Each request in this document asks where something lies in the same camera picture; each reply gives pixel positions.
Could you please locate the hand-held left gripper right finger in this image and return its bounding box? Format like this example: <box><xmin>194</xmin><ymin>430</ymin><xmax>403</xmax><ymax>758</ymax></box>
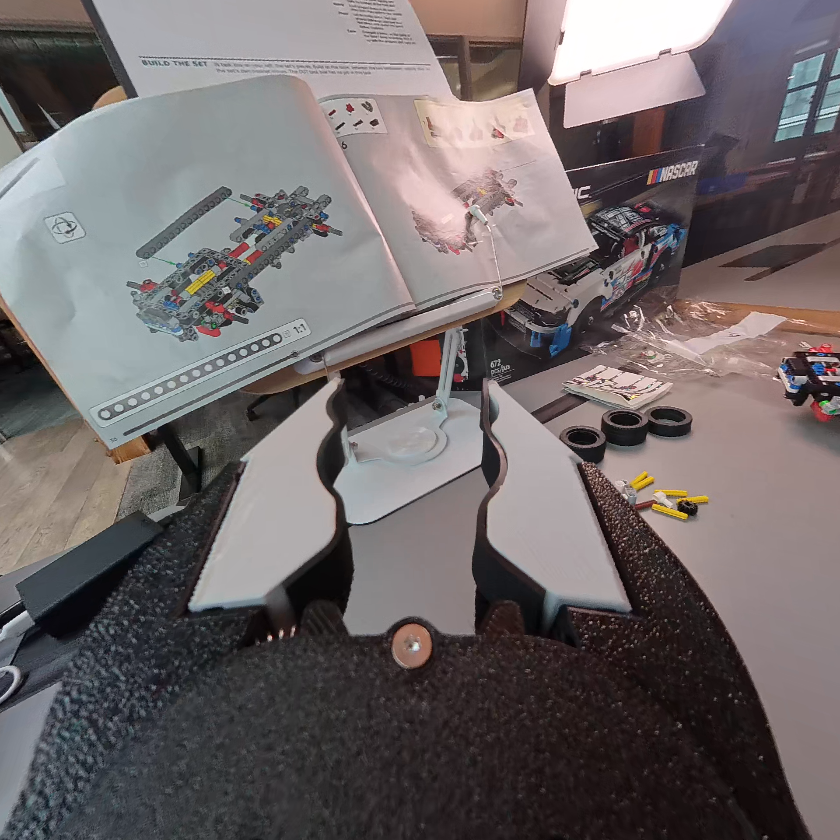
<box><xmin>472</xmin><ymin>379</ymin><xmax>634</xmax><ymax>614</ymax></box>

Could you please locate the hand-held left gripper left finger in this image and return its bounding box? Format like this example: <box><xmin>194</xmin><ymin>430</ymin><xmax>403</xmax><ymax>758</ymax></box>
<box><xmin>189</xmin><ymin>378</ymin><xmax>355</xmax><ymax>631</ymax></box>

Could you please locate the brick toy car model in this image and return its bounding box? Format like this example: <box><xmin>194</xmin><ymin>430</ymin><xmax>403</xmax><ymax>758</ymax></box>
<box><xmin>780</xmin><ymin>344</ymin><xmax>840</xmax><ymax>424</ymax></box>

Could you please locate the black toy tyre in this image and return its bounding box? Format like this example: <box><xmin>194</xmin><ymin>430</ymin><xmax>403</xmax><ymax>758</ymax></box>
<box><xmin>601</xmin><ymin>409</ymin><xmax>651</xmax><ymax>448</ymax></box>
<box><xmin>560</xmin><ymin>425</ymin><xmax>608</xmax><ymax>464</ymax></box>
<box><xmin>646</xmin><ymin>406</ymin><xmax>693</xmax><ymax>438</ymax></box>

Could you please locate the cluster of small yellow pegs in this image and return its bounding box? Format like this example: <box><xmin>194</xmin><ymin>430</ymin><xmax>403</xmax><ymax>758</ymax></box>
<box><xmin>616</xmin><ymin>470</ymin><xmax>711</xmax><ymax>521</ymax></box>

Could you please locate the wooden book stand white base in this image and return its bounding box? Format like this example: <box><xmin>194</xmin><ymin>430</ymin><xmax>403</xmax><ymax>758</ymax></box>
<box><xmin>0</xmin><ymin>203</ymin><xmax>526</xmax><ymax>526</ymax></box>

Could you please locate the sticker sheet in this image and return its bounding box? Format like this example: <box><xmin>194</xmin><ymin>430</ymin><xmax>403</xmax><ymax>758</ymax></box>
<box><xmin>561</xmin><ymin>366</ymin><xmax>673</xmax><ymax>409</ymax></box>

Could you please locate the black power adapter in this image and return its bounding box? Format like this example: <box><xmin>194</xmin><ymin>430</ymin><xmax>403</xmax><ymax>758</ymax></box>
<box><xmin>14</xmin><ymin>512</ymin><xmax>165</xmax><ymax>641</ymax></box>

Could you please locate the clear plastic bag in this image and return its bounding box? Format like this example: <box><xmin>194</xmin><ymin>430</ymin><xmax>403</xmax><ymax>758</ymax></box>
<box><xmin>581</xmin><ymin>298</ymin><xmax>840</xmax><ymax>382</ymax></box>

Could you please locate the white paper slip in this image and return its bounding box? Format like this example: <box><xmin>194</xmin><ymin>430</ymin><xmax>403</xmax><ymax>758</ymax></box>
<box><xmin>702</xmin><ymin>311</ymin><xmax>788</xmax><ymax>357</ymax></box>

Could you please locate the black toy car box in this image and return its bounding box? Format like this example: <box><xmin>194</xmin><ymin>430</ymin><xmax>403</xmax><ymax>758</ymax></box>
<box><xmin>482</xmin><ymin>85</ymin><xmax>703</xmax><ymax>398</ymax></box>

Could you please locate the open instruction booklet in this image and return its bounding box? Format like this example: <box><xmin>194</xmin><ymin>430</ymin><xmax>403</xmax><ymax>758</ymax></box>
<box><xmin>0</xmin><ymin>73</ymin><xmax>599</xmax><ymax>450</ymax></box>

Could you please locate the printed white paper sheet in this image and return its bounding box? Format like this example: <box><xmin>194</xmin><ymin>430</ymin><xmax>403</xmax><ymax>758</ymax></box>
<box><xmin>92</xmin><ymin>0</ymin><xmax>454</xmax><ymax>99</ymax></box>

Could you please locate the white cable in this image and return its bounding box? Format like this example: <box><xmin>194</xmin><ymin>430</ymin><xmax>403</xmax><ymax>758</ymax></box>
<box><xmin>0</xmin><ymin>610</ymin><xmax>34</xmax><ymax>706</ymax></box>

